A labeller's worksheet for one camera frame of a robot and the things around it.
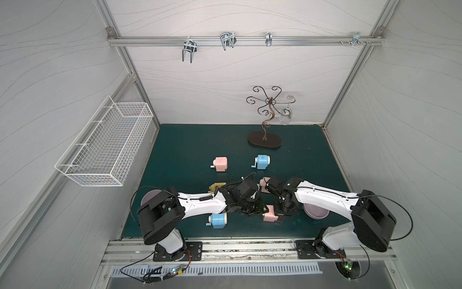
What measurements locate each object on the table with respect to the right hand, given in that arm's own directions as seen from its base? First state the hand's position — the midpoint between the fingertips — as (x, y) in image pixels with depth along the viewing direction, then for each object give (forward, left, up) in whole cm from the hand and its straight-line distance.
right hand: (279, 214), depth 82 cm
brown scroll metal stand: (+45, +6, +1) cm, 46 cm away
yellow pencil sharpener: (+9, +32, +6) cm, 34 cm away
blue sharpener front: (-6, +28, +6) cm, 29 cm away
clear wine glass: (+52, -6, +15) cm, 55 cm away
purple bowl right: (0, -15, +4) cm, 16 cm away
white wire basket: (+10, +72, +31) cm, 79 cm away
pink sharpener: (+23, +30, +5) cm, 38 cm away
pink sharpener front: (-3, +5, +5) cm, 8 cm away
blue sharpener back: (+26, +8, +5) cm, 27 cm away
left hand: (-3, +6, +6) cm, 9 cm away
